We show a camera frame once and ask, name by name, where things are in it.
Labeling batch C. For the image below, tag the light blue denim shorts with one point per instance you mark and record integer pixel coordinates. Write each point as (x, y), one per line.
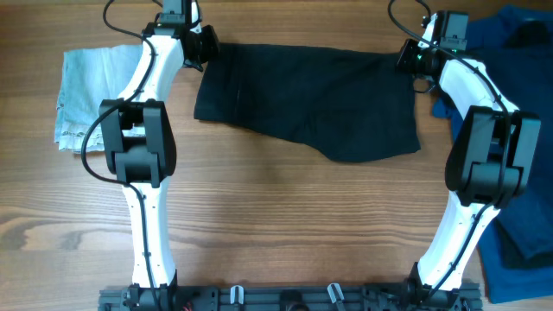
(88, 77)

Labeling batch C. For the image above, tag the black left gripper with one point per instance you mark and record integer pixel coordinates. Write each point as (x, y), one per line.
(210, 34)

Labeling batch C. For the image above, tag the dark navy garment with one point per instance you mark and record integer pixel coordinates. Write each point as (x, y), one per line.
(518, 60)

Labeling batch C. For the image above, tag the black shorts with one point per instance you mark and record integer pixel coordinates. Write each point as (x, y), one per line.
(350, 106)

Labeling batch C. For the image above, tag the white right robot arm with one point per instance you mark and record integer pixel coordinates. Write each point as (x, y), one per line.
(489, 164)

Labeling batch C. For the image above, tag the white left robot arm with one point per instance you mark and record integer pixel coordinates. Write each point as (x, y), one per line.
(139, 144)

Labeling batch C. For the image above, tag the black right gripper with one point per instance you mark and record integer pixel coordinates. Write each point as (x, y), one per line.
(403, 62)

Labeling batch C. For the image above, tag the blue polo shirt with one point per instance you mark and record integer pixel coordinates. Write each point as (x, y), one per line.
(505, 284)

